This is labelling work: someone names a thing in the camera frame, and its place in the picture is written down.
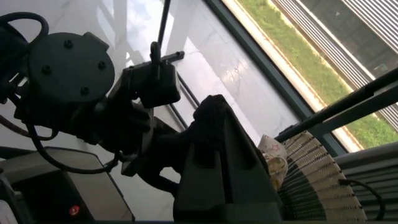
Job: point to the black garment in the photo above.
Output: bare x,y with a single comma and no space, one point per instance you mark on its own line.
211,115

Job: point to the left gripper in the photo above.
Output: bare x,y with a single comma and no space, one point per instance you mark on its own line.
127,130

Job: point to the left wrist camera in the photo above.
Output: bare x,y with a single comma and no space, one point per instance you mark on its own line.
161,90

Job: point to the beige curtain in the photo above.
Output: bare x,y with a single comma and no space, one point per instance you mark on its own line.
373,168

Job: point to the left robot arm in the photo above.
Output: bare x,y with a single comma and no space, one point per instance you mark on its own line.
68,68

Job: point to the cream printed garment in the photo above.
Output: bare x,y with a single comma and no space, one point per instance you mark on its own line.
273,155

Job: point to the white laundry basket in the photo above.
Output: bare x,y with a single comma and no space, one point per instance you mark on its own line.
314,186

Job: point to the window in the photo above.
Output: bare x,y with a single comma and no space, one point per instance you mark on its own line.
311,46

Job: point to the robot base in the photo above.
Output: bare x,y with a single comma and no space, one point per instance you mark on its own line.
93,186

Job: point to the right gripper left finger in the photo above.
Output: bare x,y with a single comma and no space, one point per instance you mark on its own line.
199,186

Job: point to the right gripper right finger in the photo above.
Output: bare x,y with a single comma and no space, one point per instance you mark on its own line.
248,186

